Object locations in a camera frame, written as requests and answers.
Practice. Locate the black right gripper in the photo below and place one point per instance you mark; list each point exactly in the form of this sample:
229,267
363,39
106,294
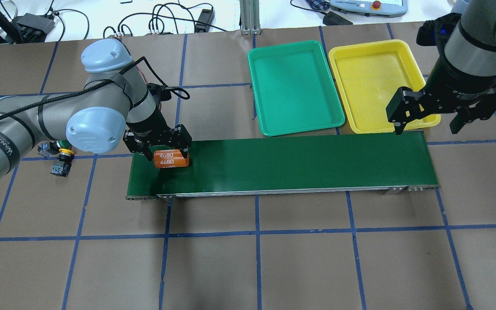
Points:
459,86

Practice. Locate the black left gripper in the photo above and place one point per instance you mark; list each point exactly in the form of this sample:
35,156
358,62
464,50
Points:
148,122

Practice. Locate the orange cylinder with 4680 print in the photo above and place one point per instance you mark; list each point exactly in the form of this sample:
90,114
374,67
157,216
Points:
170,158

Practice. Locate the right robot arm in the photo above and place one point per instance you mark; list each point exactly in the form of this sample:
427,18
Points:
467,40

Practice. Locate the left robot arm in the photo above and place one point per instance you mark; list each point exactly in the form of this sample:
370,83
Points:
115,104

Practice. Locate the green conveyor belt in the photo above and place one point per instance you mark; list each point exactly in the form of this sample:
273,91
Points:
290,164

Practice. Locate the yellow plastic tray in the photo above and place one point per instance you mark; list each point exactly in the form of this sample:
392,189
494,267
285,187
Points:
367,75

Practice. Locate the teach pendant with red button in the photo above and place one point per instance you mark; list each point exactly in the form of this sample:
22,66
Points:
387,8

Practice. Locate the black power adapter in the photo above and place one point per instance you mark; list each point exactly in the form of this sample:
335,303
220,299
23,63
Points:
204,21

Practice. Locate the green plastic tray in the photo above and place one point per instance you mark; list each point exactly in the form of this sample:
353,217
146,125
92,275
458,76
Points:
293,89

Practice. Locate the yellow push button switch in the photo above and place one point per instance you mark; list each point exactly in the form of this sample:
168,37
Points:
62,165

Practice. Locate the green push button switch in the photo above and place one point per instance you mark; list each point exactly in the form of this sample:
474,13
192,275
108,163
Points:
51,148

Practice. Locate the aluminium frame post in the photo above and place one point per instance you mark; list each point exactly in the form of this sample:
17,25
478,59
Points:
250,17

